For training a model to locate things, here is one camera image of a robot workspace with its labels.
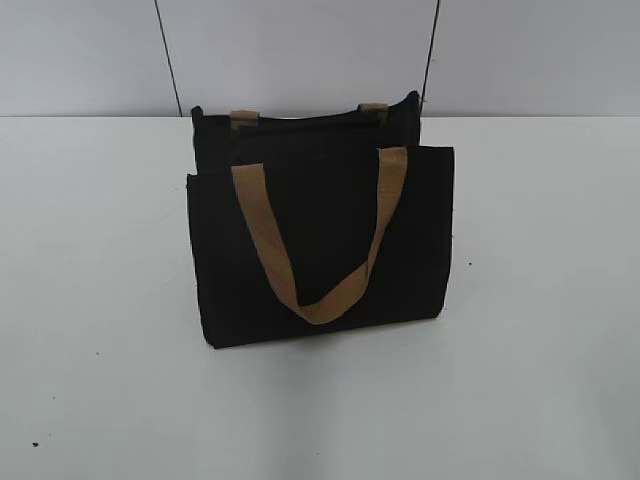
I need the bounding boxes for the black tote bag tan handles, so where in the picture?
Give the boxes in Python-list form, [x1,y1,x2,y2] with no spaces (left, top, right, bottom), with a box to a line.
[186,91,455,349]

